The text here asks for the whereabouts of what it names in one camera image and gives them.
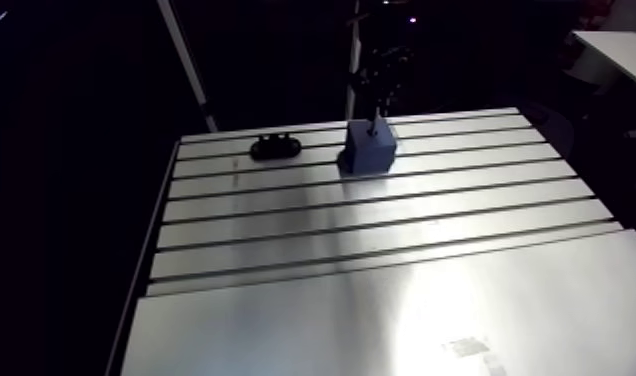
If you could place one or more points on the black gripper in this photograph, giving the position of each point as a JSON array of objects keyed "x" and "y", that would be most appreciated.
[{"x": 382, "y": 78}]

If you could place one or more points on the dark blue-grey block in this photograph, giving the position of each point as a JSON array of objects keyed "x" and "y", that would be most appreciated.
[{"x": 369, "y": 149}]

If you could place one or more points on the black oval holder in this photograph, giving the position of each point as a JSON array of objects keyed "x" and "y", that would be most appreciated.
[{"x": 275, "y": 148}]

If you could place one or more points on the white desk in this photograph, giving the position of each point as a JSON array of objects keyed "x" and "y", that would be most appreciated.
[{"x": 620, "y": 55}]

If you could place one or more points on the pale upright post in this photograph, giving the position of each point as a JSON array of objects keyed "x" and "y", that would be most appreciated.
[{"x": 355, "y": 47}]

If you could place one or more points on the white slanted post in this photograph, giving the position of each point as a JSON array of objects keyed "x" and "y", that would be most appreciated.
[{"x": 188, "y": 63}]

